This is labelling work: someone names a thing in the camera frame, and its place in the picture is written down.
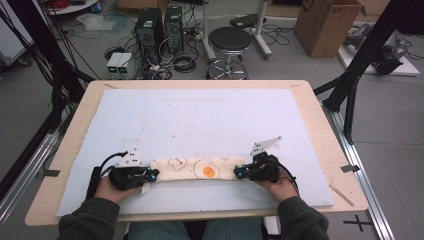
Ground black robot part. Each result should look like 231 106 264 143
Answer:
374 36 409 76

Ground aluminium rail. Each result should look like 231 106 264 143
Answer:
0 133 60 229
321 103 396 240

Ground black metal frame with cables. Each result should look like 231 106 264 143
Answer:
0 0 96 201

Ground cardboard box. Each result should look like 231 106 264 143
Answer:
293 0 367 58

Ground slim black computer tower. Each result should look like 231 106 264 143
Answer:
164 5 185 53

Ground black tape cross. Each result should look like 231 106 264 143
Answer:
343 214 373 233

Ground flat black device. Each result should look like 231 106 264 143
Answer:
229 13 268 29

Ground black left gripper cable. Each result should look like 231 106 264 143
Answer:
85 151 129 201

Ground person's right leg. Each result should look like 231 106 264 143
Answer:
201 218 264 240

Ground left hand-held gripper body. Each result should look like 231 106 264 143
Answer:
108 148 152 192

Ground coiled black cables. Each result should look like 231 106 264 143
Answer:
172 52 198 74

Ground grey robot part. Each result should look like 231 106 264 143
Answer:
343 22 374 49

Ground person's right hand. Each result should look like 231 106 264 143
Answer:
256 169 299 204

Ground white power supply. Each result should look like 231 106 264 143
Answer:
116 52 133 79
106 52 123 79

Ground person's left hand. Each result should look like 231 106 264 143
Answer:
94 176 143 205

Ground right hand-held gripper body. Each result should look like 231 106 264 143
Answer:
246 136 282 183

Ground clear plastic sheet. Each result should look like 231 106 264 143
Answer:
76 13 129 33

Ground cream cloth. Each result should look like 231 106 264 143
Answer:
139 156 248 197

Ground large black computer tower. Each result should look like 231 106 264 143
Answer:
134 8 166 64

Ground white metal stand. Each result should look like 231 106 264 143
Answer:
199 0 273 62

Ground round white table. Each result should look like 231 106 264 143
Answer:
46 0 100 16

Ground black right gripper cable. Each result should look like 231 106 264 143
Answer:
276 159 300 194

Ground person's leg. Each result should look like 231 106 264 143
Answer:
201 218 264 240
128 221 193 240

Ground person's left leg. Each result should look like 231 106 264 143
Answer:
128 221 193 240

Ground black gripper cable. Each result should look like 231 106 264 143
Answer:
85 151 129 201
276 159 300 194

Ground thin wooden stick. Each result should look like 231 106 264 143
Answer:
329 184 355 208

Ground white base board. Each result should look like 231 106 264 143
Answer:
338 31 421 77

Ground black round stool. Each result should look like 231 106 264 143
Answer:
206 26 254 80

